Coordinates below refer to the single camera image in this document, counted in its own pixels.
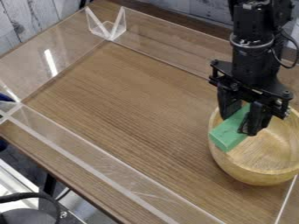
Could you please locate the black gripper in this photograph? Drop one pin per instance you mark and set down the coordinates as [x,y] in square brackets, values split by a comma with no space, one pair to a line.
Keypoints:
[248,80]

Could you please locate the green rectangular block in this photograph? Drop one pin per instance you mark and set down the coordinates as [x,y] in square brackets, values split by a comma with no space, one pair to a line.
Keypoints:
[223,133]

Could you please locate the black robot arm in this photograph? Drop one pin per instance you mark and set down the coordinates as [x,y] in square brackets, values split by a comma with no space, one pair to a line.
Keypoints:
[259,18]

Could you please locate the light wooden bowl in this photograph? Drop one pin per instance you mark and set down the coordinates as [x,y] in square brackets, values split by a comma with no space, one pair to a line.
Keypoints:
[265,159]

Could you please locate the blue object at edge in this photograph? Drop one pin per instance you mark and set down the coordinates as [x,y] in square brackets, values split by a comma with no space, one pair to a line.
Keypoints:
[5,98]

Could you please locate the clear acrylic corner bracket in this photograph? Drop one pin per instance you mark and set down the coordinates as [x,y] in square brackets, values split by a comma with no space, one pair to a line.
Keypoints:
[108,30]

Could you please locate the clear acrylic tray wall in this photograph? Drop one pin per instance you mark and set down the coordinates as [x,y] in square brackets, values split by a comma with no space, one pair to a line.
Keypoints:
[112,114]

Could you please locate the metal table bracket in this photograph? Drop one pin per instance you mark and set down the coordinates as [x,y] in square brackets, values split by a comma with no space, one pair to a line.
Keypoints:
[66,216]

